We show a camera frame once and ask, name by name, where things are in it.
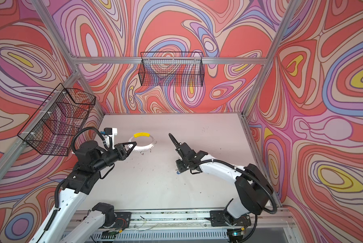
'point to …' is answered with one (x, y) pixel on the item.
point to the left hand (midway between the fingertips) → (138, 143)
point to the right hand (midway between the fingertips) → (184, 166)
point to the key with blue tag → (178, 172)
